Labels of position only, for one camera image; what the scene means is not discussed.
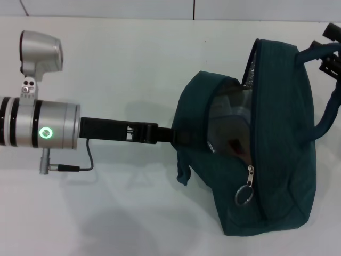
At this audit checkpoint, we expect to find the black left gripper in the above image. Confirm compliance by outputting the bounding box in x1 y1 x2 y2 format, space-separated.
79 116 196 147

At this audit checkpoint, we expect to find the metal zipper pull ring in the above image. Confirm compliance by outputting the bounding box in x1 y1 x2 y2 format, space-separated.
234 164 256 206

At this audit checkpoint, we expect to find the left arm cable with plug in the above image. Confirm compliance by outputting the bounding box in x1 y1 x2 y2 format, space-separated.
39 138 94 176

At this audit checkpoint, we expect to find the dark teal fabric lunch bag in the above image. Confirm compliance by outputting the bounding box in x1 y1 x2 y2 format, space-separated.
170 38 341 237

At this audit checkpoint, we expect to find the clear blue-rimmed lunch box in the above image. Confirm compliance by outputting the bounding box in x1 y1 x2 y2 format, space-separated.
209 90 253 129

